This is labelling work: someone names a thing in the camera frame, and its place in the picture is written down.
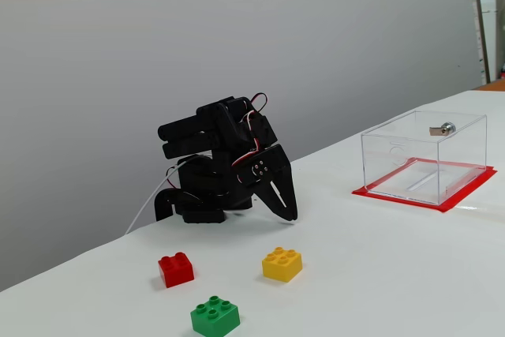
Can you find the wooden table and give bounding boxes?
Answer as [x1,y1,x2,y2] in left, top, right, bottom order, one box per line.
[473,78,505,92]

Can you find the red tape frame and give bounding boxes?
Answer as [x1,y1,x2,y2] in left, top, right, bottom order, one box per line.
[351,157,498,214]

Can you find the red white black servo cable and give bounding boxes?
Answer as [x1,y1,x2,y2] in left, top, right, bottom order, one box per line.
[250,92,269,115]
[231,110,264,168]

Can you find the transparent plastic box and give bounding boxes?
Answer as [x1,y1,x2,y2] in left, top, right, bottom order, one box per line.
[361,110,488,207]

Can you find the red lego brick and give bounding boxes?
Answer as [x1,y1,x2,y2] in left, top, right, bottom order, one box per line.
[157,251,196,289]

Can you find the metal box lock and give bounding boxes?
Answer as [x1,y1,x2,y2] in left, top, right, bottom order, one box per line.
[428,122,457,137]

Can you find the green lego brick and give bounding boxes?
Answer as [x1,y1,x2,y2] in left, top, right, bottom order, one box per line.
[189,295,241,337]

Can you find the yellow lego brick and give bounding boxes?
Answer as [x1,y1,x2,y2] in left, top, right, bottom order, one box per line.
[261,246,304,283]

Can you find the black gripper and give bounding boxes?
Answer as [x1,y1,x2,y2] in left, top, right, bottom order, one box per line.
[236,143,298,222]

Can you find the black table clamp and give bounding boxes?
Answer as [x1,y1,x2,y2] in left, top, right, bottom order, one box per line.
[153,189,185,223]

